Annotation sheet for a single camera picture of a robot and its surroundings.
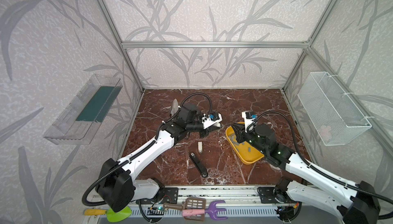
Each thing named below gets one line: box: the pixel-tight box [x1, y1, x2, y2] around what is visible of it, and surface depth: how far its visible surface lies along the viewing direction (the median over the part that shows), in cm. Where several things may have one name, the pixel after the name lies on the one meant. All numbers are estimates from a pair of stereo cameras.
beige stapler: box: [197, 141, 203, 154], surface depth 89 cm
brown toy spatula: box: [163, 196, 207, 222], surface depth 72 cm
